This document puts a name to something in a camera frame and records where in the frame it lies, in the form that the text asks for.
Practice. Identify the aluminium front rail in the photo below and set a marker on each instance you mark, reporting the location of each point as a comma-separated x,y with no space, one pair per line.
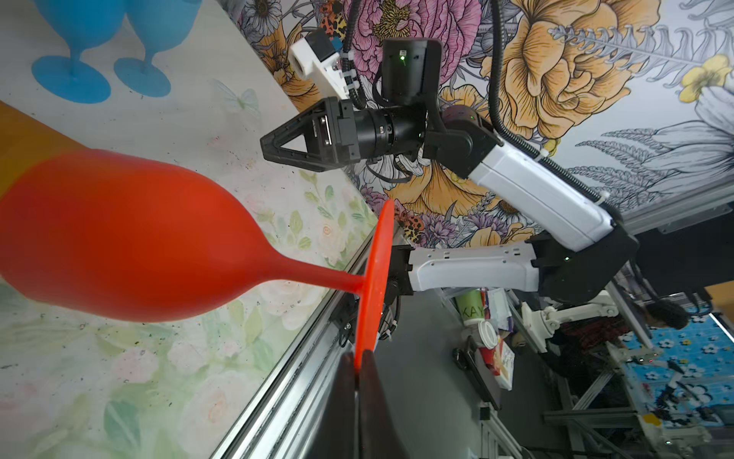
279,420

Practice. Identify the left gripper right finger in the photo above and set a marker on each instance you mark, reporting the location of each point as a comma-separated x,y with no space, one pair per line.
378,438

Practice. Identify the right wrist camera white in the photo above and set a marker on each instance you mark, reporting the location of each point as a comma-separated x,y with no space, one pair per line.
315,58

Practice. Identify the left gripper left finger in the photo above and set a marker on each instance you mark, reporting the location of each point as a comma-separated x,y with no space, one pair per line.
335,436

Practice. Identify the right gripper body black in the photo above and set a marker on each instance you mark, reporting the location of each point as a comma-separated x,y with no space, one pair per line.
340,135

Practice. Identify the blue wine glass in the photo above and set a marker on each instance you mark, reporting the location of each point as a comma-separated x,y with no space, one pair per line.
160,25
83,25

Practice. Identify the gold wire rack wooden base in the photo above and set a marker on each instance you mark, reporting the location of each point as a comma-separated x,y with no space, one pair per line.
26,142

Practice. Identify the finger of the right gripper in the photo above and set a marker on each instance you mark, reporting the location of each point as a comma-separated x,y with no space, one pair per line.
303,125
279,154

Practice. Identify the red wine glass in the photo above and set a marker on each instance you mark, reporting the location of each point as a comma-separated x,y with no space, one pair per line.
144,241

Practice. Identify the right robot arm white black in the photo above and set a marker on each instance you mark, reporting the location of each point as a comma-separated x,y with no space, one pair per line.
491,212

